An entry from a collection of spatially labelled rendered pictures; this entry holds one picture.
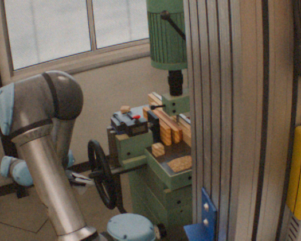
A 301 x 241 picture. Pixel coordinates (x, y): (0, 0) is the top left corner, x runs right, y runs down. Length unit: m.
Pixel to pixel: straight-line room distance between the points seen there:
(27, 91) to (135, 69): 2.13
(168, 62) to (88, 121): 1.61
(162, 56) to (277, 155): 1.01
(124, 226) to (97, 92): 2.05
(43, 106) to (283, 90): 0.62
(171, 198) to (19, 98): 0.81
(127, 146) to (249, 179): 1.09
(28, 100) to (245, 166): 0.58
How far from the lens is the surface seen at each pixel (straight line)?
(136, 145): 1.64
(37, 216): 2.90
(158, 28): 1.52
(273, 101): 0.54
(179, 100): 1.64
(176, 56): 1.53
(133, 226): 1.05
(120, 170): 1.69
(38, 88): 1.01
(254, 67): 0.51
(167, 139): 1.65
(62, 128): 1.17
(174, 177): 1.49
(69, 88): 1.03
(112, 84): 3.04
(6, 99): 0.99
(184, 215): 1.68
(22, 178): 1.33
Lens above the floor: 1.72
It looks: 26 degrees down
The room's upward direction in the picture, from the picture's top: 5 degrees counter-clockwise
